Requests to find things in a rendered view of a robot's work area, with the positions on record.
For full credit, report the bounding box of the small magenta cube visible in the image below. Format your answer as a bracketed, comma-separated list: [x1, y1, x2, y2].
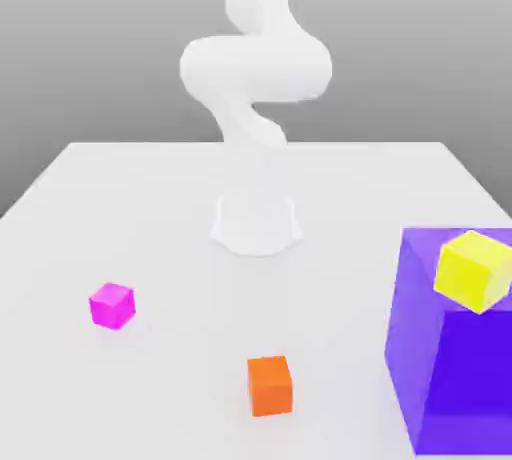
[88, 281, 137, 332]

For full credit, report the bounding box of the small orange cube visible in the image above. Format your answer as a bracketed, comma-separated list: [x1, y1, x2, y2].
[246, 354, 294, 418]

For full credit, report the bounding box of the small yellow cube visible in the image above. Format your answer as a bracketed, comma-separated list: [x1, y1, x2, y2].
[432, 229, 512, 316]

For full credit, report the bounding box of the large purple box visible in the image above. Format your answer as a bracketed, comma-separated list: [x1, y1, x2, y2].
[383, 226, 512, 457]

